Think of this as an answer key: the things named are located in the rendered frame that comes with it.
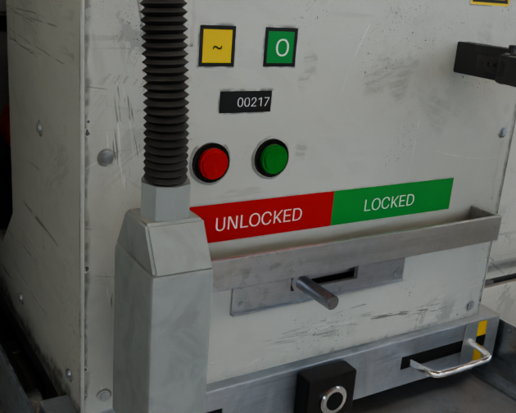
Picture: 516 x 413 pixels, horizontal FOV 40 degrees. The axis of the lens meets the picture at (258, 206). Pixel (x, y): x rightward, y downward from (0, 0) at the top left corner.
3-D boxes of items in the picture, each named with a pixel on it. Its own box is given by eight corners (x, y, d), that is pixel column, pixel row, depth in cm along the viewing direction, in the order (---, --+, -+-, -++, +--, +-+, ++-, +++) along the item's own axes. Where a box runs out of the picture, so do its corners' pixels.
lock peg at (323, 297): (341, 312, 65) (346, 273, 64) (323, 316, 64) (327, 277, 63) (302, 285, 70) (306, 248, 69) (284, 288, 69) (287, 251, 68)
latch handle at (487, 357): (500, 361, 82) (501, 355, 81) (432, 383, 76) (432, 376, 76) (465, 340, 86) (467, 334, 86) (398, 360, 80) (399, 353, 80)
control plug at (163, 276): (205, 444, 53) (219, 225, 48) (146, 462, 51) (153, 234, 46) (163, 391, 60) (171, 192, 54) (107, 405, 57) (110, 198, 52)
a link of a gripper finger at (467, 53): (514, 83, 65) (509, 83, 65) (458, 71, 71) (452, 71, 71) (521, 50, 65) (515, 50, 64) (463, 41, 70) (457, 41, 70)
